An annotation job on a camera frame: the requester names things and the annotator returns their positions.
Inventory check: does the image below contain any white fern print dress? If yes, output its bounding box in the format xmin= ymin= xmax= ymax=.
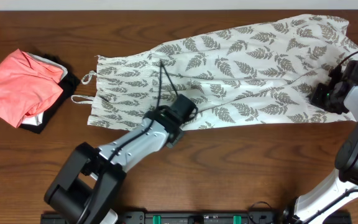
xmin=72 ymin=14 xmax=358 ymax=130

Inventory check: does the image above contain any black garment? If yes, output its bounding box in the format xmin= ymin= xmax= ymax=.
xmin=19 ymin=54 xmax=80 ymax=134

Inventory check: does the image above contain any pink garment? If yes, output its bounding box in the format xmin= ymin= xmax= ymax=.
xmin=0 ymin=49 xmax=68 ymax=128

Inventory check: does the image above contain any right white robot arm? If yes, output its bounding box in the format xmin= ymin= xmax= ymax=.
xmin=281 ymin=60 xmax=358 ymax=224

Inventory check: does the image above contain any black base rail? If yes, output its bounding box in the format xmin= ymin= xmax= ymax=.
xmin=40 ymin=202 xmax=352 ymax=224

